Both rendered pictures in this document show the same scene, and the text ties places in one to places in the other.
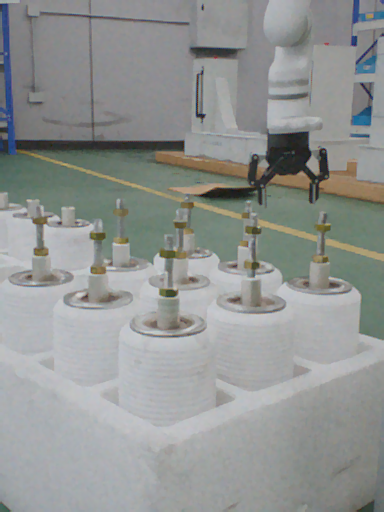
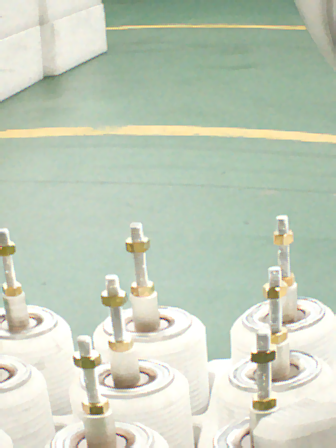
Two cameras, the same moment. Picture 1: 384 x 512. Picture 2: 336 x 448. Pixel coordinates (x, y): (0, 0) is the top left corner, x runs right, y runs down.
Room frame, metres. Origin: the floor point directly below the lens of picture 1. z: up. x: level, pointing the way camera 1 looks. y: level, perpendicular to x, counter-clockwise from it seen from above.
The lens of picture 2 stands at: (1.50, -0.49, 0.65)
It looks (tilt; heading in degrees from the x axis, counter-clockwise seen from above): 17 degrees down; 141
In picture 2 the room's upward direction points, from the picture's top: 5 degrees counter-clockwise
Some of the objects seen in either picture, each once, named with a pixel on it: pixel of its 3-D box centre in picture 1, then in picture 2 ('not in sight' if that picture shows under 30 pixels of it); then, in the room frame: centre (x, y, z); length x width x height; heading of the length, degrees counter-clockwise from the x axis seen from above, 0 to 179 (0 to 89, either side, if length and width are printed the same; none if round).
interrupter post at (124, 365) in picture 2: (179, 271); (124, 365); (0.80, 0.01, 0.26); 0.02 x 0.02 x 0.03
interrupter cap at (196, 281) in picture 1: (179, 282); (126, 379); (0.80, 0.01, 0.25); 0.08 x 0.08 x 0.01
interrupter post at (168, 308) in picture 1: (168, 311); (16, 310); (0.63, 0.02, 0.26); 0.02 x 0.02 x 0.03
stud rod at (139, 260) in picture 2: (98, 253); (140, 269); (0.72, 0.10, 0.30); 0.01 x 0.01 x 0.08; 65
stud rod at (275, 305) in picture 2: (120, 227); (275, 314); (0.89, 0.09, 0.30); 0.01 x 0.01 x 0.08; 65
